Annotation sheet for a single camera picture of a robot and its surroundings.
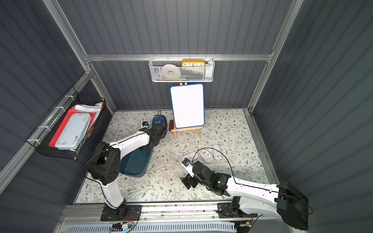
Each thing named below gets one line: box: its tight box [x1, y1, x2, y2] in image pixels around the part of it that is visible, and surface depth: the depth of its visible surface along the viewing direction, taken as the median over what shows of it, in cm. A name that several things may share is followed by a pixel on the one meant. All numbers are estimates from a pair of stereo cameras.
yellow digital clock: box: [181, 58, 206, 67], surface depth 90 cm
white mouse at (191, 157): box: [181, 152, 199, 162], surface depth 94 cm
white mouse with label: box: [200, 149, 213, 163], surface depth 93 cm
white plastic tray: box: [54, 113, 92, 150], surface depth 69 cm
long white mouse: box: [212, 144, 223, 161], surface depth 93 cm
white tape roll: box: [161, 64, 181, 79], surface depth 86 cm
